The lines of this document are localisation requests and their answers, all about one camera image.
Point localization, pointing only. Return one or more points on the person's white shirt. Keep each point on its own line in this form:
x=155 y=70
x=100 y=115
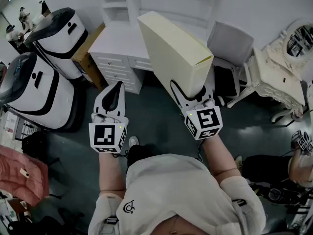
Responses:
x=176 y=192

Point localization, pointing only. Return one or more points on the black bag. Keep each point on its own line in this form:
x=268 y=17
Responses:
x=223 y=82

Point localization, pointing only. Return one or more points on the person's right forearm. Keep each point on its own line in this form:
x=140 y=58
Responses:
x=220 y=155

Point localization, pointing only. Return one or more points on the pale phone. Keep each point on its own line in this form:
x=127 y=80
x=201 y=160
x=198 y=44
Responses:
x=24 y=172

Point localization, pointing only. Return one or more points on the white desk with drawers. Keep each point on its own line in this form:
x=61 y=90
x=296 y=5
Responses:
x=115 y=57

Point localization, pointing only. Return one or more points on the person's black trouser leg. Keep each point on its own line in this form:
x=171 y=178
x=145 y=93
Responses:
x=141 y=153

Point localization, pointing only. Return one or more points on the pink padded jacket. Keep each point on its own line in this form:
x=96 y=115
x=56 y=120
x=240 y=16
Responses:
x=22 y=180

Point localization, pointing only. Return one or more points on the white shelf unit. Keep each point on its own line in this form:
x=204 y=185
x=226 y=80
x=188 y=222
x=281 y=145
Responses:
x=115 y=8

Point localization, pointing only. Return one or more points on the brown cardboard box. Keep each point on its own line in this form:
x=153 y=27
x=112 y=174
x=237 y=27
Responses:
x=90 y=65

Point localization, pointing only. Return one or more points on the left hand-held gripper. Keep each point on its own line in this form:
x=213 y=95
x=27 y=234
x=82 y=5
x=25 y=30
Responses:
x=105 y=136

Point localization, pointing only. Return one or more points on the black backpack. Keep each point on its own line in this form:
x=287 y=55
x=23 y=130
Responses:
x=34 y=144

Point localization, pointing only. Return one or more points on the white and black robot base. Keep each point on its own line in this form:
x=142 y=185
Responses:
x=61 y=40
x=36 y=92

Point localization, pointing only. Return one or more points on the pale yellow object box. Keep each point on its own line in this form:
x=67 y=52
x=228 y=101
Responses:
x=176 y=55

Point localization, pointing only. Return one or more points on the person's left forearm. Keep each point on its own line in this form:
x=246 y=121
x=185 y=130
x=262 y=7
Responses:
x=110 y=172

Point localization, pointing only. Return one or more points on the ornate white vanity table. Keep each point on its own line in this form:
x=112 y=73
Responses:
x=276 y=79

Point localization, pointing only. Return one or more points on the oval white framed mirror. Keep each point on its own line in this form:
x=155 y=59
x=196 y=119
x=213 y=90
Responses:
x=299 y=40

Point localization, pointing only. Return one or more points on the black wheeled chair base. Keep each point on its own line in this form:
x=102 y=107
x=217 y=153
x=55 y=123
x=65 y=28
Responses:
x=286 y=199

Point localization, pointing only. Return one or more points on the person's white shoe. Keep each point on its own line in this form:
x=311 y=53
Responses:
x=133 y=141

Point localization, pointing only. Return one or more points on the grey upholstered chair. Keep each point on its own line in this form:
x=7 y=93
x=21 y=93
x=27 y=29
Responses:
x=230 y=43

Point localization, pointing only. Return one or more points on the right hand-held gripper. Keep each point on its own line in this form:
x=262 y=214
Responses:
x=206 y=121

